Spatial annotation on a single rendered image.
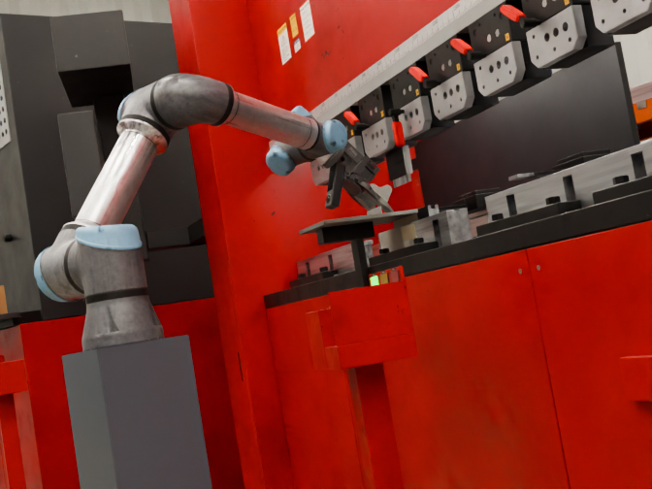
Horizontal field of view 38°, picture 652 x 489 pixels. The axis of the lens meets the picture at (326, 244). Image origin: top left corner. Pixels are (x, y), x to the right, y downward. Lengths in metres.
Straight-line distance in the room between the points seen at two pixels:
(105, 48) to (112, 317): 1.83
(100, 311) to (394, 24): 1.10
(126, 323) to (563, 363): 0.79
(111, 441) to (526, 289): 0.81
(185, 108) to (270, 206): 1.31
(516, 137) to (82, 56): 1.52
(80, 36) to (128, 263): 1.79
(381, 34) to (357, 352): 0.98
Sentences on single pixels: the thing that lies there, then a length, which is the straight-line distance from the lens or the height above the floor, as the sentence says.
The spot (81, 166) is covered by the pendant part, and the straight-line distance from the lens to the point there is 3.33.
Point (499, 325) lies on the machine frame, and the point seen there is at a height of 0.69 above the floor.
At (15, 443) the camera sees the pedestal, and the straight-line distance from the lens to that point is 3.85.
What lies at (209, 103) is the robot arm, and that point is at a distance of 2.02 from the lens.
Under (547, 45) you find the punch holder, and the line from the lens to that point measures 1.90.
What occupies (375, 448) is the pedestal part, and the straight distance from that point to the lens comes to 1.92.
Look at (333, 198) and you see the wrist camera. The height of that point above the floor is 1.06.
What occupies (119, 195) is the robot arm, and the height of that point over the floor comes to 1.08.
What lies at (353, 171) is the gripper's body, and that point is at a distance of 2.42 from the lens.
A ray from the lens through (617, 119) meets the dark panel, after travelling 2.58.
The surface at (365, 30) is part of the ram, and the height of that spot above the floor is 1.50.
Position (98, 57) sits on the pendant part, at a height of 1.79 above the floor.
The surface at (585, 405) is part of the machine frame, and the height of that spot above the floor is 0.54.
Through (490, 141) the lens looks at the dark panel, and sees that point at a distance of 3.06.
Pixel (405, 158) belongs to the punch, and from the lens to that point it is 2.49.
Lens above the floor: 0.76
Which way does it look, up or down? 4 degrees up
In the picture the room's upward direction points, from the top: 9 degrees counter-clockwise
